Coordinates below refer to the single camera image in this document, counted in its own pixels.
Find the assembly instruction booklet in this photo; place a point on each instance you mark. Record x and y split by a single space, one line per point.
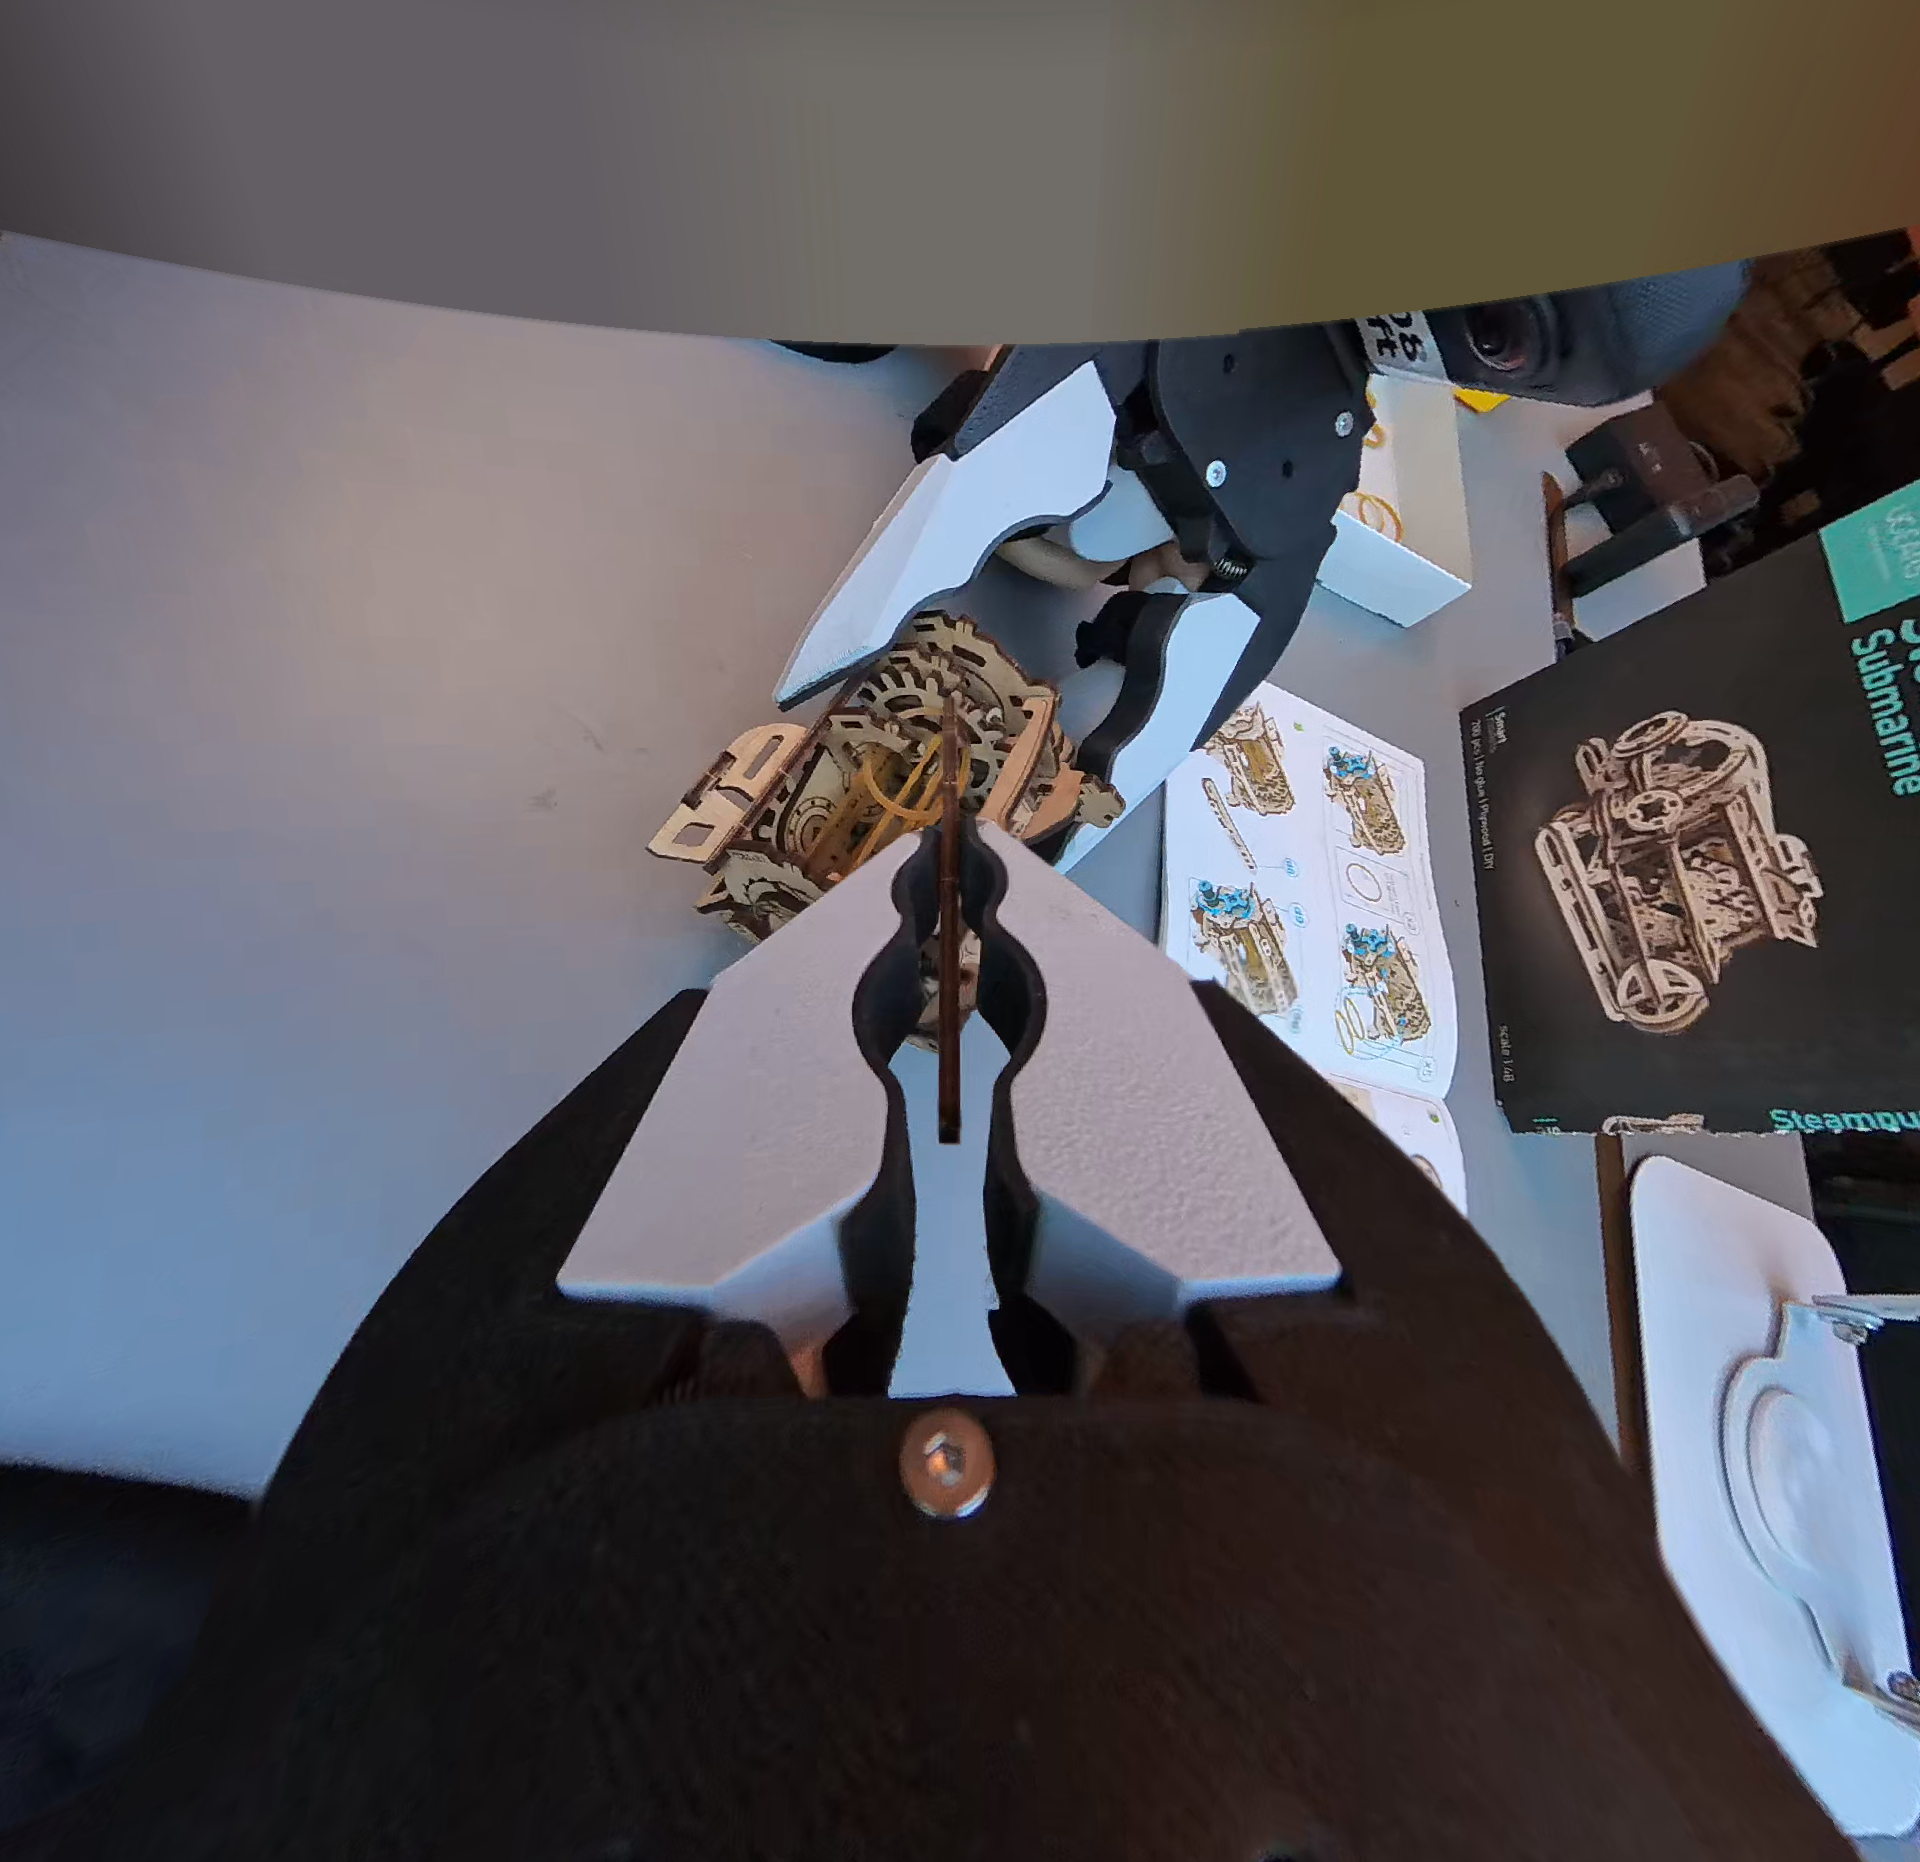
1320 843

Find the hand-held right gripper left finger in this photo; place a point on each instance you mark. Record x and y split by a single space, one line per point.
751 1126

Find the black box-shaped device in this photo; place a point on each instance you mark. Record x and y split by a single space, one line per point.
1650 521

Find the black model kit box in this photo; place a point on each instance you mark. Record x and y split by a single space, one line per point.
1650 663

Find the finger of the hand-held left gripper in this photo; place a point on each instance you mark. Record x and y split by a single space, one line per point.
1192 692
930 543

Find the thin wooden model part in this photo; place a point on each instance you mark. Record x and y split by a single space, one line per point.
950 1083

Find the wooden mechanical model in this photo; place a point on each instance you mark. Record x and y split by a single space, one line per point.
779 813

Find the person's left hand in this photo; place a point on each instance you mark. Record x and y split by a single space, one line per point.
1095 550

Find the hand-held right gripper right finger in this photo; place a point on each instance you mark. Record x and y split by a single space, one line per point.
1154 1141

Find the white cardboard tray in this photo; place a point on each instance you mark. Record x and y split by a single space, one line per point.
1410 571

